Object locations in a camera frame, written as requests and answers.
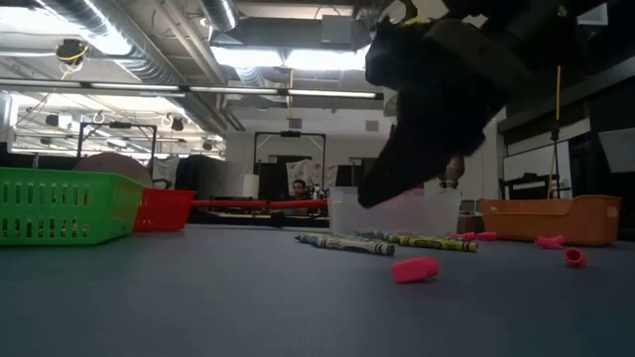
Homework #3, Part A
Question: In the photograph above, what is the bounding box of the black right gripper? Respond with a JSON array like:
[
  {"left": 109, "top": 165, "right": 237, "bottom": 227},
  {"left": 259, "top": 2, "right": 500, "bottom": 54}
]
[{"left": 357, "top": 22, "right": 537, "bottom": 208}]

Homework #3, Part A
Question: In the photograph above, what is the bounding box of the clear plastic bin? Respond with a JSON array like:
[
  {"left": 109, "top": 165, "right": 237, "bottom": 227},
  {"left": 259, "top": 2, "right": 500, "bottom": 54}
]
[{"left": 326, "top": 186, "right": 462, "bottom": 238}]

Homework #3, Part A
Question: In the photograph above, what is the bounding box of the black cabinet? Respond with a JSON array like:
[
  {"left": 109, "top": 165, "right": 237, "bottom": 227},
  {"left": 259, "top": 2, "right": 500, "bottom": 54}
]
[{"left": 335, "top": 157, "right": 371, "bottom": 188}]

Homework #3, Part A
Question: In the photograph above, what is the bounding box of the green crayon yellow wrapper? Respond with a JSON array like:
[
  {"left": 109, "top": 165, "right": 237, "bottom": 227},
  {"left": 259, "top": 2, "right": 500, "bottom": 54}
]
[{"left": 376, "top": 232, "right": 479, "bottom": 253}]

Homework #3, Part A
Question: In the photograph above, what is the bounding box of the small grey device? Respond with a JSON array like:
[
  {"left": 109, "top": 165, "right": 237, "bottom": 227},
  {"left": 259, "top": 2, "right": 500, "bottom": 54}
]
[{"left": 458, "top": 198, "right": 490, "bottom": 234}]

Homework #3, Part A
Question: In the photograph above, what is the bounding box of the patterned cloth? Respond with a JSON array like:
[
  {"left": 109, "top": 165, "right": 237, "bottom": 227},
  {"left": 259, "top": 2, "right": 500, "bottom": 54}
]
[{"left": 286, "top": 158, "right": 324, "bottom": 195}]

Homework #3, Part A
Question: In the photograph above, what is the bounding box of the person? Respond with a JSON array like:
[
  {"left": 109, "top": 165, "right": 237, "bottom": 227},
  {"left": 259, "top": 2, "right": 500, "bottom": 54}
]
[{"left": 291, "top": 178, "right": 311, "bottom": 201}]

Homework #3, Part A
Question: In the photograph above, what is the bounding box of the long ceiling light fixture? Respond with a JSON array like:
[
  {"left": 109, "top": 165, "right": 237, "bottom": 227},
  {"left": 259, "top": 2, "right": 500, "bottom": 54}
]
[
  {"left": 188, "top": 84, "right": 384, "bottom": 99},
  {"left": 0, "top": 77, "right": 181, "bottom": 93}
]

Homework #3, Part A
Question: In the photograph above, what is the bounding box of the black low bench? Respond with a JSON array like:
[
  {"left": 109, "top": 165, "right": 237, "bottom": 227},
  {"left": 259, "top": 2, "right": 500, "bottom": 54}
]
[{"left": 498, "top": 172, "right": 572, "bottom": 200}]

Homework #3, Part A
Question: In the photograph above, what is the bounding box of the white board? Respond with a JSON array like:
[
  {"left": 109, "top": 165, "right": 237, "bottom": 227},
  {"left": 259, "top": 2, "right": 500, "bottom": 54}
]
[{"left": 502, "top": 140, "right": 572, "bottom": 195}]

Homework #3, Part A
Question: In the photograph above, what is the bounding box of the orange plastic bin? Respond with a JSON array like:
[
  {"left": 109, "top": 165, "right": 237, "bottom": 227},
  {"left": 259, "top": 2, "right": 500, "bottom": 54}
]
[{"left": 478, "top": 194, "right": 622, "bottom": 248}]

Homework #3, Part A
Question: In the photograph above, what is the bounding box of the thin black stand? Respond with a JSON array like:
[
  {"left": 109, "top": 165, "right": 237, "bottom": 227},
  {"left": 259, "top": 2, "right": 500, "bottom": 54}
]
[{"left": 549, "top": 114, "right": 562, "bottom": 199}]

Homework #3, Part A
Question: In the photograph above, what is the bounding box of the white paper roll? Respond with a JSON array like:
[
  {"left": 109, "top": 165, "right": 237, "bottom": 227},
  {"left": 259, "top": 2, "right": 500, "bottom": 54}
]
[{"left": 242, "top": 173, "right": 261, "bottom": 200}]

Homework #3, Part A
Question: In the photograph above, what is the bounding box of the red horizontal bar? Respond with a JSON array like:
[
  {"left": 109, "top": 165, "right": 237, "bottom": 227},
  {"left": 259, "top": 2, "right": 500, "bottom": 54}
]
[{"left": 191, "top": 198, "right": 329, "bottom": 210}]

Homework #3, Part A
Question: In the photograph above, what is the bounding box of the dark grey bulky object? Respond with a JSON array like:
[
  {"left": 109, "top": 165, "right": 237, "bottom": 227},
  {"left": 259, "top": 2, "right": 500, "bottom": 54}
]
[{"left": 174, "top": 154, "right": 245, "bottom": 200}]

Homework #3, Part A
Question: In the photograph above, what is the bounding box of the white angled panel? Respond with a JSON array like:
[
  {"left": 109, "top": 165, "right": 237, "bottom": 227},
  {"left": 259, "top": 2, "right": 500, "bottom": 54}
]
[{"left": 597, "top": 127, "right": 635, "bottom": 175}]

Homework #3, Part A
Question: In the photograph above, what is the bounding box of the white cloth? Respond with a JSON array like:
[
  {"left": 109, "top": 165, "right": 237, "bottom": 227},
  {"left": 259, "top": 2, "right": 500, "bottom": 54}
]
[{"left": 151, "top": 155, "right": 180, "bottom": 189}]

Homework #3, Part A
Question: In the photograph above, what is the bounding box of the red plastic basket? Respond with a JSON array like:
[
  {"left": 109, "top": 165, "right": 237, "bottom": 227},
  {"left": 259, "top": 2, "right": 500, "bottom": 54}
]
[{"left": 132, "top": 187, "right": 198, "bottom": 233}]

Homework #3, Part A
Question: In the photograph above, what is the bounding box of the tan round object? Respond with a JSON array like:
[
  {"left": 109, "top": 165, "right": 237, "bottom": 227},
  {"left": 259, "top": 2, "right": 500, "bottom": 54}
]
[{"left": 72, "top": 152, "right": 154, "bottom": 189}]

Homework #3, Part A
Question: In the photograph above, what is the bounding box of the green plastic basket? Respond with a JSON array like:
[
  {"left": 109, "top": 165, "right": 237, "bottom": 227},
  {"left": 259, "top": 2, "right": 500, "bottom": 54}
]
[{"left": 0, "top": 167, "right": 146, "bottom": 248}]

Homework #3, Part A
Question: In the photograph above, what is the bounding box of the black frame stand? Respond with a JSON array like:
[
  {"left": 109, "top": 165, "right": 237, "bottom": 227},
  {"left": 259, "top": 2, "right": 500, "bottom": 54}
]
[
  {"left": 76, "top": 121, "right": 159, "bottom": 175},
  {"left": 253, "top": 130, "right": 327, "bottom": 176}
]

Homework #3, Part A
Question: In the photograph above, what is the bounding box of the yellow hanging cable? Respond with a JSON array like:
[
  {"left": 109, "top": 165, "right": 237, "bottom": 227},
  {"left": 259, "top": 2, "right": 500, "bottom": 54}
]
[{"left": 547, "top": 63, "right": 566, "bottom": 199}]

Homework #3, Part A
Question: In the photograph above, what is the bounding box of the silver ventilation duct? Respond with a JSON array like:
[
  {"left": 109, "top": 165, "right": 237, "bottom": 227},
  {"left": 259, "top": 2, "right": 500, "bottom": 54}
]
[{"left": 200, "top": 0, "right": 239, "bottom": 32}]

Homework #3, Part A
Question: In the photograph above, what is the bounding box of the black yellow cord reel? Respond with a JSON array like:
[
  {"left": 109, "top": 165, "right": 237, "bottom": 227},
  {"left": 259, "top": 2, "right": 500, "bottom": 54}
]
[{"left": 53, "top": 38, "right": 91, "bottom": 69}]

